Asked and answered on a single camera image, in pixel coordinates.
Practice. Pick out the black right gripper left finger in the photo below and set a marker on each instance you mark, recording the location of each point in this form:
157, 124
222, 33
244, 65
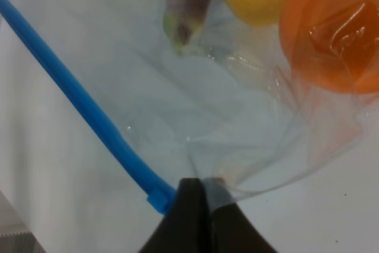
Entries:
185, 228

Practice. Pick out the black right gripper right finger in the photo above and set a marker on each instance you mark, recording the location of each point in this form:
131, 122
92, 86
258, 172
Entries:
232, 232

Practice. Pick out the clear zip bag blue zipper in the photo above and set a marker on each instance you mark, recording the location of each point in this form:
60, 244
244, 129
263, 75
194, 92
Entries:
228, 110

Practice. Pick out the orange toy tangerine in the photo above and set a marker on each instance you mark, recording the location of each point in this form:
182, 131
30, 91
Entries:
332, 44

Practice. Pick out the purple toy eggplant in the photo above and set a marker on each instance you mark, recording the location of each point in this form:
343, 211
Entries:
183, 20

